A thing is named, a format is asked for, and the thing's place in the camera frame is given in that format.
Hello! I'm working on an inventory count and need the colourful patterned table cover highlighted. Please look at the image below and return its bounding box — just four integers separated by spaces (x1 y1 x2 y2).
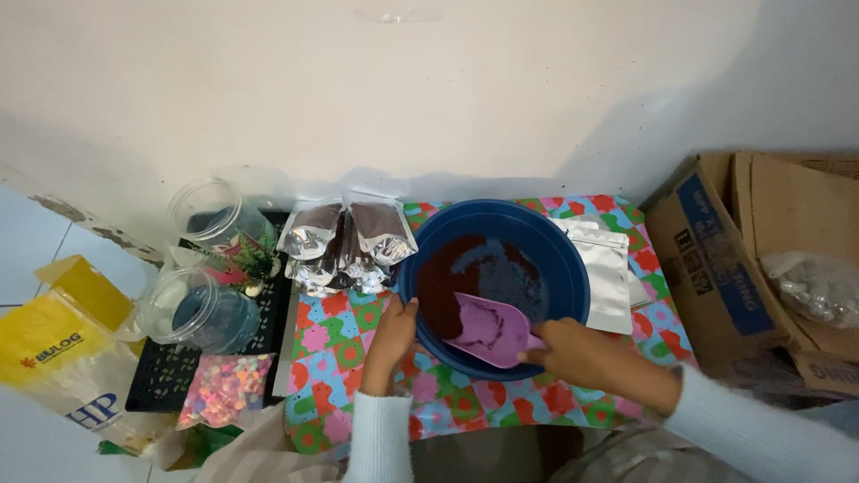
285 195 699 458

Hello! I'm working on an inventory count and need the clear plastic jar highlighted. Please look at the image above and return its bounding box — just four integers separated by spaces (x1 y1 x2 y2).
137 267 263 356
167 177 277 254

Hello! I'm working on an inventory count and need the brown cardboard box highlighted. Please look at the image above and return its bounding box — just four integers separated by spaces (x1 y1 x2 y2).
641 151 859 398

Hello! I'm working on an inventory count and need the person's beige striped clothing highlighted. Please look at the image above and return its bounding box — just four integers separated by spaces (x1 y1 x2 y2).
193 401 746 483

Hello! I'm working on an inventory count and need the green plastic wrapper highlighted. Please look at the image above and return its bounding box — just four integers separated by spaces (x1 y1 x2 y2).
97 423 244 472

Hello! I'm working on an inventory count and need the person's left hand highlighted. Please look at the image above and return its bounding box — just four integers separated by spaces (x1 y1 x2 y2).
361 295 421 390

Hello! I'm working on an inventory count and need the empty silver zip pouch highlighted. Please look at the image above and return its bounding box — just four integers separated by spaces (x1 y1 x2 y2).
569 227 636 335
549 216 651 309

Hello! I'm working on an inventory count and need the heap of filled silver pouches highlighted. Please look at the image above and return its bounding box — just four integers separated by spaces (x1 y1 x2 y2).
276 191 420 300

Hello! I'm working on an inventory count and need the blue plastic basin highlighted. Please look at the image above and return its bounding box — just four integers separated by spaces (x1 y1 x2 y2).
396 199 592 382

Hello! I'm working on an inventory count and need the yellow plastic sack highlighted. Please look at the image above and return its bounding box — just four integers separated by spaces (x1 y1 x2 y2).
0 254 177 458

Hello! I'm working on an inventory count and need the clear plastic bag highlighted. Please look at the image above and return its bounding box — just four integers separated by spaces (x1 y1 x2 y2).
760 251 859 330

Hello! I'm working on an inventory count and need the person's right hand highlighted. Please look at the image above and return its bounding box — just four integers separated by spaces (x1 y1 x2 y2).
517 318 645 403

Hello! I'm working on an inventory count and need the green artificial plant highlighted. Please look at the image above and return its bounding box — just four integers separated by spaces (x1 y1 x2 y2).
193 227 283 297

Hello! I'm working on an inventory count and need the bag of colourful beads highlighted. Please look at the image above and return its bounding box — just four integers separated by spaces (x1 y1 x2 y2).
175 353 276 431

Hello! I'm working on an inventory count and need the brown ground powder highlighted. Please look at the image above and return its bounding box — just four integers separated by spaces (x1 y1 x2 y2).
416 234 550 341

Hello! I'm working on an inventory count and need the black plastic tray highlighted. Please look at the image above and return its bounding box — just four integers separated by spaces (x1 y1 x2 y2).
125 211 294 413

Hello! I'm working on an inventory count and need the purple plastic scoop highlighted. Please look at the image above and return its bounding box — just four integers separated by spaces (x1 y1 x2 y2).
444 292 548 370

